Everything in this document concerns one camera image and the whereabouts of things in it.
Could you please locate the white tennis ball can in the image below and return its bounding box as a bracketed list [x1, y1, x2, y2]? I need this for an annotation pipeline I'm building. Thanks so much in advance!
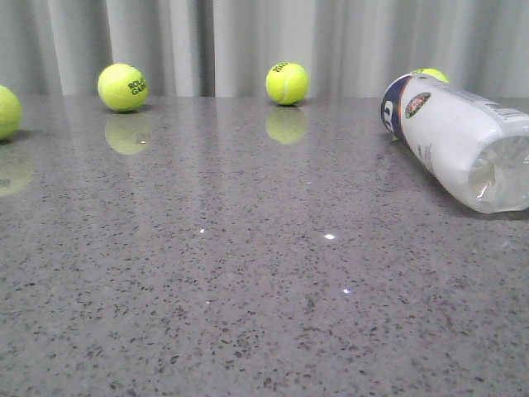
[380, 73, 528, 213]

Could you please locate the centre yellow tennis ball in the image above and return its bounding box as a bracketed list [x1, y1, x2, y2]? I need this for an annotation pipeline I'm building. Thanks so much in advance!
[265, 62, 310, 105]

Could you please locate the yellow Roland Garros tennis ball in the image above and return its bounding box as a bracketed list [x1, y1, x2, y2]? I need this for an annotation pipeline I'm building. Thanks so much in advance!
[98, 63, 149, 112]

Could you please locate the right yellow tennis ball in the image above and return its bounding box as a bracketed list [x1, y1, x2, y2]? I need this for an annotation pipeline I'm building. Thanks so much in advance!
[412, 68, 450, 83]

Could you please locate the far-left yellow tennis ball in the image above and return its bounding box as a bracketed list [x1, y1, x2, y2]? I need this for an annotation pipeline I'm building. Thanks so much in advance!
[0, 86, 22, 141]

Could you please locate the grey pleated curtain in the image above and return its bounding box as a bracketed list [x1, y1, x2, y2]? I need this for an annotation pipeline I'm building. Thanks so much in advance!
[1, 1, 528, 98]

